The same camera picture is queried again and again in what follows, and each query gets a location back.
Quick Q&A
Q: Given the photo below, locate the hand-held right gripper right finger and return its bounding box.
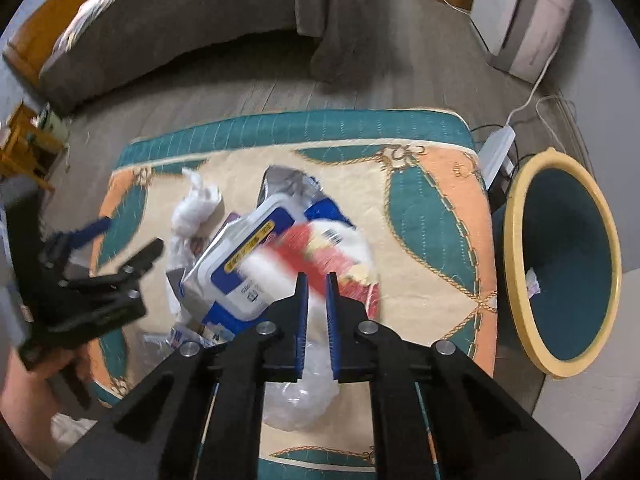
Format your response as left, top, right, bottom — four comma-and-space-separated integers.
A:
325, 271, 583, 480

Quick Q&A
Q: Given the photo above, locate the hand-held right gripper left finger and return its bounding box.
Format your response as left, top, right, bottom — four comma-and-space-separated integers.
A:
52, 271, 311, 480

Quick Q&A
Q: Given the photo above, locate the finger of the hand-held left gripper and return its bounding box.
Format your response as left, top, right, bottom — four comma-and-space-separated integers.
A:
65, 238, 166, 293
42, 216, 115, 261

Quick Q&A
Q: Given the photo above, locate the trash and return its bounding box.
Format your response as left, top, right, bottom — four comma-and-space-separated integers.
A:
164, 232, 211, 328

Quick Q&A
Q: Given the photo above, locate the white tissue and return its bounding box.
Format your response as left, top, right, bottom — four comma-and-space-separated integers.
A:
171, 167, 224, 241

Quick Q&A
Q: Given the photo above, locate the clear bag with red print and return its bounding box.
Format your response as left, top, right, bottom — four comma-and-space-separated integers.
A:
262, 220, 383, 431

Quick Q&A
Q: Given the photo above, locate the silver blister pack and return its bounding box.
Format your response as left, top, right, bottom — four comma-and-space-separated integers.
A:
141, 324, 223, 356

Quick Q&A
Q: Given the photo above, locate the white wet wipes pack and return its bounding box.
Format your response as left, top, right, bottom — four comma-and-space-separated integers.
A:
179, 194, 311, 333

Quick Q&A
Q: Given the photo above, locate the silver foil bag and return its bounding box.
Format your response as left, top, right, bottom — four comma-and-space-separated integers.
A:
256, 164, 351, 226

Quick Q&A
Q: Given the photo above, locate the teal bin with yellow rim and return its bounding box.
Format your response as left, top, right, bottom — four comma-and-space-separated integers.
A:
495, 147, 623, 380

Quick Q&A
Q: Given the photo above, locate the person's left hand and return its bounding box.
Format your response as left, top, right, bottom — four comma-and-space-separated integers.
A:
0, 347, 68, 468

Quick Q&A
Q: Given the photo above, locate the wooden shelf rack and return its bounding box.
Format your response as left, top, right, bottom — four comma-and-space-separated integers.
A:
0, 102, 68, 196

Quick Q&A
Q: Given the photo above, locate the white power strip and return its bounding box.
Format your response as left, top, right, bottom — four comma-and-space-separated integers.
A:
479, 127, 517, 188

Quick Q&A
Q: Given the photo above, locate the white air purifier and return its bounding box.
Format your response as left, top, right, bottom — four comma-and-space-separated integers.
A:
470, 0, 581, 83

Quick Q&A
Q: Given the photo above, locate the wooden bed frame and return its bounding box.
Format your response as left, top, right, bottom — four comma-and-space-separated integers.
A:
2, 0, 131, 86

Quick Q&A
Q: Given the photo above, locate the white power cable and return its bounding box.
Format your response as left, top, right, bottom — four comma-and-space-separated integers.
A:
505, 35, 563, 131

